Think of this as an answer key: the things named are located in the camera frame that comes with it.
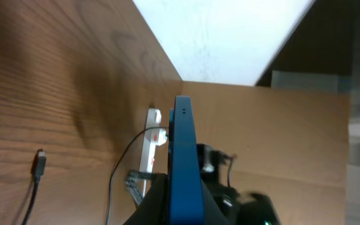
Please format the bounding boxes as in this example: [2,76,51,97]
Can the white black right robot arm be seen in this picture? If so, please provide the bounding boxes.
[125,144,281,225]

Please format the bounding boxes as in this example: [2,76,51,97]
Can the white power strip cord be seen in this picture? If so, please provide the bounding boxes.
[137,171,148,209]

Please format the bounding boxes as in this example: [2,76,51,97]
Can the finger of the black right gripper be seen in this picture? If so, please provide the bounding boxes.
[125,170,155,205]

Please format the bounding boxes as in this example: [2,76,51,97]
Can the black USB charging cable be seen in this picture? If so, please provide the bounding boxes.
[20,126,170,225]

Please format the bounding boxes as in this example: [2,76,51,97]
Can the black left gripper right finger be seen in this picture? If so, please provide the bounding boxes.
[201,181,229,225]

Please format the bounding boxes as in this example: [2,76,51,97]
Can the white USB charger plug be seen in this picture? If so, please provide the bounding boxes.
[151,127,168,146]

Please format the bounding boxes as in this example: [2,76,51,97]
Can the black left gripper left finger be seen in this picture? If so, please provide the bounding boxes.
[124,173,168,225]

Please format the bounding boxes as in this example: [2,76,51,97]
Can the white power strip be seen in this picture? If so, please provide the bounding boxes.
[139,108,162,173]

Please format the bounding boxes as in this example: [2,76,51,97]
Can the blue Galaxy smartphone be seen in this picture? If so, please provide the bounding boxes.
[168,96,204,225]

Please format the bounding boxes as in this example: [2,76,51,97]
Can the brown cardboard panel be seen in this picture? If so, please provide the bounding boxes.
[182,82,349,224]

